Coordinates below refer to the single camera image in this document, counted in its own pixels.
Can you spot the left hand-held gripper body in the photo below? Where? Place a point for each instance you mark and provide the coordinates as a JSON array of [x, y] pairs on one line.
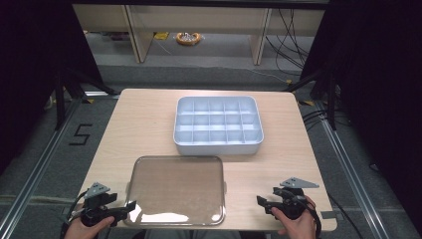
[[96, 207]]

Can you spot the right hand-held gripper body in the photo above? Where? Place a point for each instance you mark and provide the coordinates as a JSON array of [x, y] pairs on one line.
[[293, 200]]

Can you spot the clear plastic lid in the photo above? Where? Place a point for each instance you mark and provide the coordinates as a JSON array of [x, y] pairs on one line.
[[177, 189]]

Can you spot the pale blue compartment box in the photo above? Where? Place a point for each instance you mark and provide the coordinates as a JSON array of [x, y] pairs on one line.
[[217, 124]]

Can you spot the person's left hand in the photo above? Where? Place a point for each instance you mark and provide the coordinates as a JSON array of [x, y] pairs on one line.
[[83, 229]]

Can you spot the person's right hand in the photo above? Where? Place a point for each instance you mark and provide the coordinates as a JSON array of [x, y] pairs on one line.
[[297, 227]]

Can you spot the black metal stand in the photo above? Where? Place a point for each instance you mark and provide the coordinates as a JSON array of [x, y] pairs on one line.
[[63, 96], [326, 96]]

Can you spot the black curtain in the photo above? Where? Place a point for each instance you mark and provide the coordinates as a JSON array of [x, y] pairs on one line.
[[381, 83], [33, 66]]

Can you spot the yellow tag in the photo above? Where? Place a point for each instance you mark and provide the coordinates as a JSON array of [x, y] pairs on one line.
[[161, 35]]

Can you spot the grey table bracket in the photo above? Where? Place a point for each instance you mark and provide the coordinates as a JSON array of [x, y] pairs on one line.
[[330, 214]]

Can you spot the metal floor rail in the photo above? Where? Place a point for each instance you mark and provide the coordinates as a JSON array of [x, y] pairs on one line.
[[351, 176], [36, 169]]

